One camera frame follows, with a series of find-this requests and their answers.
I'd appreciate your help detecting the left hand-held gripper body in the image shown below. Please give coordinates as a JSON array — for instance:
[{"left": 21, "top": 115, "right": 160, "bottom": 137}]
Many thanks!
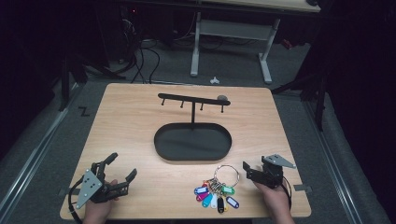
[{"left": 75, "top": 161, "right": 130, "bottom": 210}]

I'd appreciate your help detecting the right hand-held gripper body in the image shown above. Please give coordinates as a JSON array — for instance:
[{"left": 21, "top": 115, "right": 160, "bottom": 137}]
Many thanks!
[{"left": 248, "top": 153, "right": 297, "bottom": 189}]

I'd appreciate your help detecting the key ring with coloured tags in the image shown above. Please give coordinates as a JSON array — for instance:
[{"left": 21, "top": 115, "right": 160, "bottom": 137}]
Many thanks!
[{"left": 193, "top": 164, "right": 241, "bottom": 215}]

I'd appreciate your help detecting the black key rack with tray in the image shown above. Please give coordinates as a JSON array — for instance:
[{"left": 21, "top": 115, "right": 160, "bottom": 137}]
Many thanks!
[{"left": 153, "top": 92, "right": 233, "bottom": 162}]

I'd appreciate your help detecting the person's left hand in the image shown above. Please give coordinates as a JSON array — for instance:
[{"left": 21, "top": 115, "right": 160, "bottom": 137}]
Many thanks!
[{"left": 81, "top": 178, "right": 121, "bottom": 224}]

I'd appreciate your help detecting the person's right hand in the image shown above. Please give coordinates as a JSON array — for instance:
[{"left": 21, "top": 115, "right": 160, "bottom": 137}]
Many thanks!
[{"left": 253, "top": 180, "right": 295, "bottom": 224}]

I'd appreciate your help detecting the black metal stand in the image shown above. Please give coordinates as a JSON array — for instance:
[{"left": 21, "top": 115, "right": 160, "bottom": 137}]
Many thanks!
[
  {"left": 57, "top": 52, "right": 127, "bottom": 112},
  {"left": 271, "top": 55, "right": 329, "bottom": 132}
]

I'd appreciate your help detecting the desk with white legs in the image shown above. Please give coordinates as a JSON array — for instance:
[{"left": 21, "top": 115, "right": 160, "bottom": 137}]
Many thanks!
[{"left": 190, "top": 0, "right": 321, "bottom": 85}]

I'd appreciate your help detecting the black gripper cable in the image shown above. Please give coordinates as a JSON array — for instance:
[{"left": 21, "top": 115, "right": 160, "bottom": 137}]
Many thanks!
[
  {"left": 67, "top": 175, "right": 86, "bottom": 224},
  {"left": 281, "top": 175, "right": 293, "bottom": 211}
]

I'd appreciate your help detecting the aluminium rail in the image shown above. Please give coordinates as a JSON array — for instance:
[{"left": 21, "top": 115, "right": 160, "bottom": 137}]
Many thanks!
[
  {"left": 0, "top": 82, "right": 80, "bottom": 218},
  {"left": 303, "top": 101, "right": 363, "bottom": 224}
]

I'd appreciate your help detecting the bundle of black cables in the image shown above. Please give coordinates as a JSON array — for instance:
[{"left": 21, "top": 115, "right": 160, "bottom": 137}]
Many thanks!
[{"left": 116, "top": 8, "right": 194, "bottom": 85}]

